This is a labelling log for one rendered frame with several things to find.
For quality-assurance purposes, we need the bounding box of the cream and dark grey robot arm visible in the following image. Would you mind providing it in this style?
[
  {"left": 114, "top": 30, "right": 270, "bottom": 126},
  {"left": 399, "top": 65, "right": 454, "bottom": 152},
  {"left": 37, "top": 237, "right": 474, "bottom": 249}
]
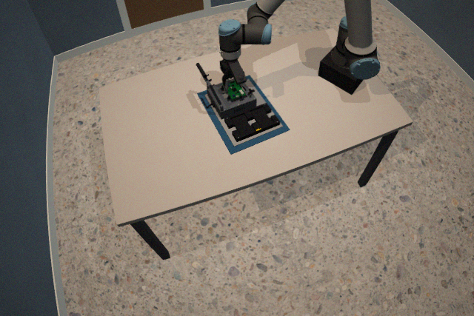
[{"left": 218, "top": 0, "right": 381, "bottom": 85}]

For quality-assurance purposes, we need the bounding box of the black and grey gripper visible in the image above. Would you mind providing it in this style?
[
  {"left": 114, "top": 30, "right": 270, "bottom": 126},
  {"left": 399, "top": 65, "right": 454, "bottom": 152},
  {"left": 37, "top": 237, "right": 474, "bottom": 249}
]
[{"left": 220, "top": 58, "right": 238, "bottom": 94}]

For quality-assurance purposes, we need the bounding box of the green circuit board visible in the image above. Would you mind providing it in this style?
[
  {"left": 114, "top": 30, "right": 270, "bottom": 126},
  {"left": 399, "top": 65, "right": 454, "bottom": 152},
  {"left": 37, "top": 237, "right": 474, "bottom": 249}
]
[{"left": 228, "top": 81, "right": 246, "bottom": 100}]

